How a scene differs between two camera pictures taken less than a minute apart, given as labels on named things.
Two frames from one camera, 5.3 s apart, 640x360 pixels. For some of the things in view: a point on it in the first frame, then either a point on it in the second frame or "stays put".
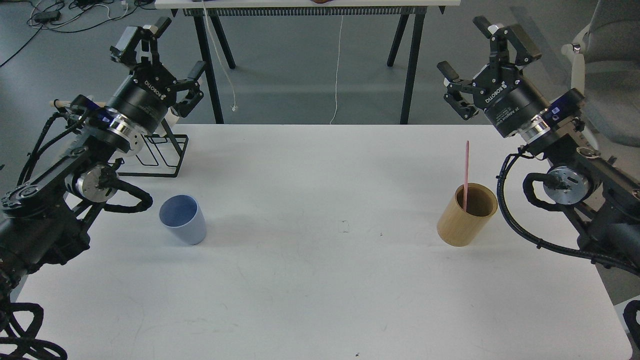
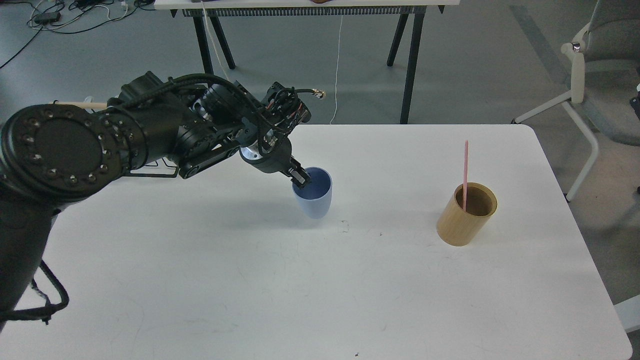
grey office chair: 605,68 stays put
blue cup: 182,215 -> 315,197
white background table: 205,11 stays put
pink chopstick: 466,177 stays put
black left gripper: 150,89 -> 272,153
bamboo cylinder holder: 457,227 stays put
